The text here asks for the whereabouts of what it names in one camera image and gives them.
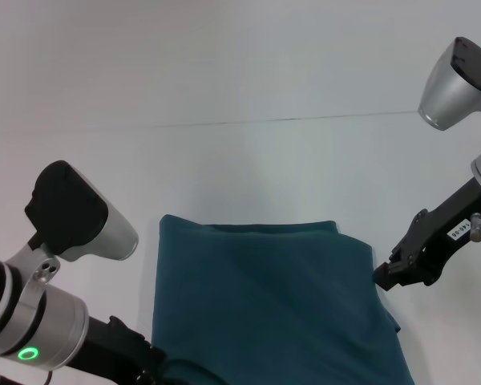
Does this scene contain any right wrist connector cable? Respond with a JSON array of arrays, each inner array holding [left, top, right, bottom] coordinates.
[[467, 212, 481, 244]]

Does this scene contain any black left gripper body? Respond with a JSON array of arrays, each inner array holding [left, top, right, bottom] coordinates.
[[65, 314, 168, 385]]

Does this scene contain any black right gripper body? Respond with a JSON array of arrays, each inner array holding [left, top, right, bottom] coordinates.
[[388, 176, 481, 288]]

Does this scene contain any teal blue t-shirt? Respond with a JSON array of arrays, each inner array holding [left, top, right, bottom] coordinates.
[[151, 213, 416, 385]]

